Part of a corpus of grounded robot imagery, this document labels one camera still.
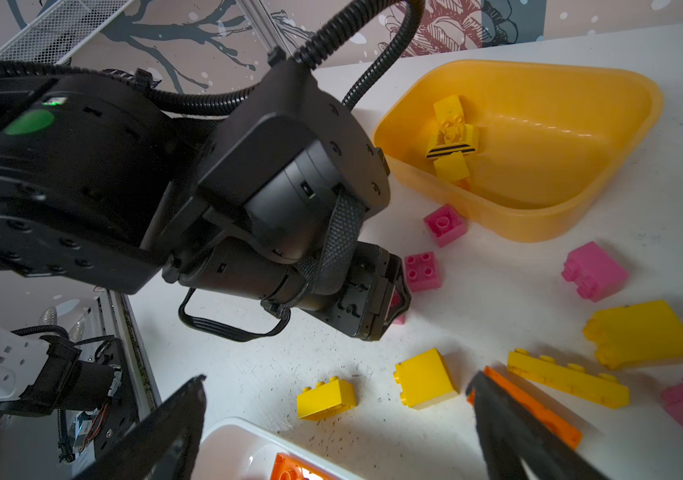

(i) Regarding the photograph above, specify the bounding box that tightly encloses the pink lego upside down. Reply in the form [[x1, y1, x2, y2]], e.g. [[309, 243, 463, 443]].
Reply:
[[423, 204, 469, 248]]

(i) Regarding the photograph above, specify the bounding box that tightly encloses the yellow lego arch brick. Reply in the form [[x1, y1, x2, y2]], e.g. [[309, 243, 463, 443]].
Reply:
[[427, 124, 481, 159]]

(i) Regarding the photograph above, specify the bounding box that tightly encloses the yellow lego hollow brick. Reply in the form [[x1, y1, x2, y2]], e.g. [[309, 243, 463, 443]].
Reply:
[[433, 95, 465, 143]]

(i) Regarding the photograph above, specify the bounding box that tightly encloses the yellow long flat lego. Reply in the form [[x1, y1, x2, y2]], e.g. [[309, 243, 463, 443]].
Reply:
[[507, 349, 631, 409]]

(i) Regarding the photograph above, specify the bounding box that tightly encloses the white wire mesh shelf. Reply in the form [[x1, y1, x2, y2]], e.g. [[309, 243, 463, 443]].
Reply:
[[0, 0, 133, 65]]

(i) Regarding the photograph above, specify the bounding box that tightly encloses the orange lego brick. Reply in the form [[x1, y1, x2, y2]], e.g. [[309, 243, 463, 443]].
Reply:
[[465, 366, 583, 450], [269, 453, 334, 480]]

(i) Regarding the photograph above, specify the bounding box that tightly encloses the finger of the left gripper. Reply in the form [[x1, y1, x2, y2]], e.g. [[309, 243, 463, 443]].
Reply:
[[387, 263, 411, 325]]

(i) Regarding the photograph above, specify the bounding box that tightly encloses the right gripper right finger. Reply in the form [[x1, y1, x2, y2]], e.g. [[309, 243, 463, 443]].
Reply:
[[469, 371, 605, 479]]

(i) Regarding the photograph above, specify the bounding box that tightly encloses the pink lego right brick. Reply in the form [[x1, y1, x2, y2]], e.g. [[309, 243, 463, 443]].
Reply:
[[561, 241, 629, 302]]

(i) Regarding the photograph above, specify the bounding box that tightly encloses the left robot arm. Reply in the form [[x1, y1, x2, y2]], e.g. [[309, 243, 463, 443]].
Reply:
[[0, 1, 425, 341]]

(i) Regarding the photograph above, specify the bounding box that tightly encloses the wide yellow bin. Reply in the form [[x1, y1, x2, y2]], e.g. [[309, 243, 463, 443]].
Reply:
[[373, 60, 663, 243]]

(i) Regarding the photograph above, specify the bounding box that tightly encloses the yellow lego cube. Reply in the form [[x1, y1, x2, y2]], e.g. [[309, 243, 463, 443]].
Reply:
[[433, 152, 471, 184]]

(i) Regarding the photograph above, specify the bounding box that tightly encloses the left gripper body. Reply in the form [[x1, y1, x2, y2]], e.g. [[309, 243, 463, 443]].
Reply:
[[310, 242, 405, 341]]

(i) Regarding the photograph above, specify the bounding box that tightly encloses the yellow lego large slope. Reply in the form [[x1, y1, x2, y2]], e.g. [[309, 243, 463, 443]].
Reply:
[[583, 300, 683, 370]]

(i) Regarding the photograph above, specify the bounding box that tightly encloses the white tray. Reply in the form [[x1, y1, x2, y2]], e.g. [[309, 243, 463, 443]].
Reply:
[[191, 418, 359, 479]]

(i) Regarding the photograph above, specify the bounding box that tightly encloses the pink lego studded brick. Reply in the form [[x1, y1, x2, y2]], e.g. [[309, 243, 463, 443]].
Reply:
[[403, 251, 443, 293]]

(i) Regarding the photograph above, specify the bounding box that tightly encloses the yellow lego slope brick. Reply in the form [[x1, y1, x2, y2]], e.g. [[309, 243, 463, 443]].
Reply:
[[393, 348, 459, 410]]

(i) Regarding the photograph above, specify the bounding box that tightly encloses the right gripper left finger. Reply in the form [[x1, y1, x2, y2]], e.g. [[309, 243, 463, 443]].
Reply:
[[77, 375, 206, 480]]

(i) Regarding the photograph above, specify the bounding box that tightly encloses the small yellow lego brick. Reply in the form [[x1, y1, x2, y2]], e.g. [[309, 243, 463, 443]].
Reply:
[[296, 377, 357, 421]]

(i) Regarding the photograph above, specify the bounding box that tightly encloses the pink lego lower brick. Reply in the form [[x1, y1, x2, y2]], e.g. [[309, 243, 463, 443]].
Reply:
[[389, 290, 405, 325]]

